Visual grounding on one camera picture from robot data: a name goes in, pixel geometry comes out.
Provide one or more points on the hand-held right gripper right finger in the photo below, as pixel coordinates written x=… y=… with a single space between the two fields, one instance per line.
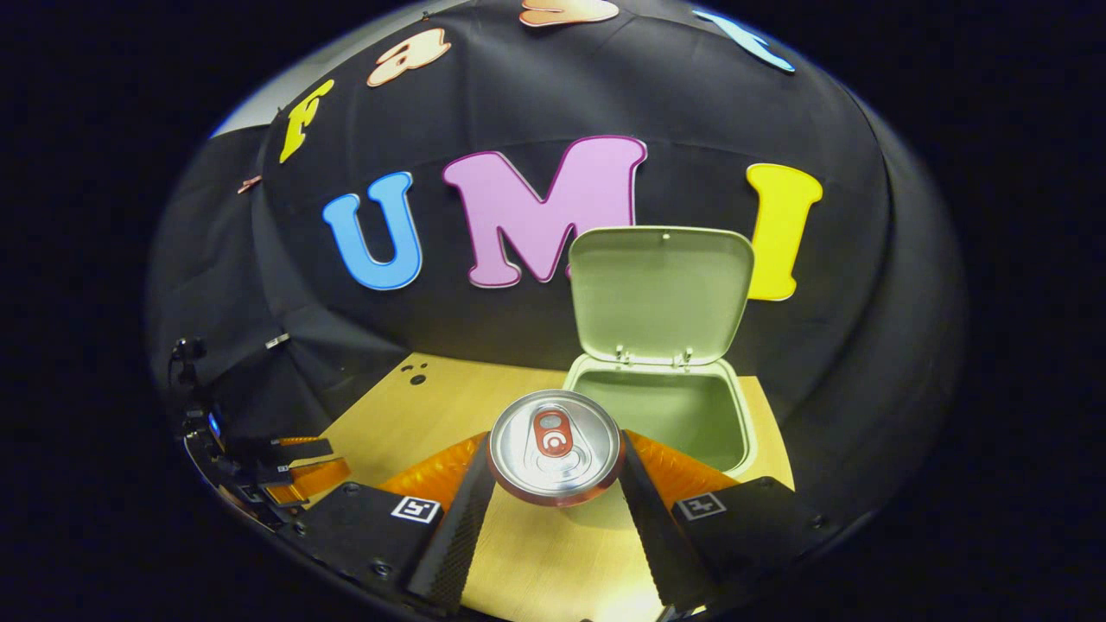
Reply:
x=657 y=536

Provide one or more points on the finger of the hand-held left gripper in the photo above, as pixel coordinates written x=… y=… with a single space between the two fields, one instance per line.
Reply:
x=294 y=449
x=311 y=482

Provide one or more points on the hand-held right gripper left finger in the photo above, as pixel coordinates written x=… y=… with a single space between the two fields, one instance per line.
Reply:
x=454 y=536

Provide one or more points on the red pop can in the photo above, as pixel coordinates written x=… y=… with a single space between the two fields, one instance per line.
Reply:
x=553 y=449

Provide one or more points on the pale green garbage bin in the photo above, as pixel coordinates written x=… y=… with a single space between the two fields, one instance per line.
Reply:
x=661 y=294

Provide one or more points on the wooden desktop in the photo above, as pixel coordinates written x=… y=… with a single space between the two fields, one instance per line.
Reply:
x=432 y=406

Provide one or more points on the white cloth clip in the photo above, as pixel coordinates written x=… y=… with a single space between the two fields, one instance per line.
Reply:
x=276 y=340

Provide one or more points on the copper cloth clip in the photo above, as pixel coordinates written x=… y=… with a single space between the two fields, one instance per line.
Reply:
x=249 y=183

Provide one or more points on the black backdrop cloth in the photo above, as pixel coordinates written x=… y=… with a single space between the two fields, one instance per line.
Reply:
x=691 y=104

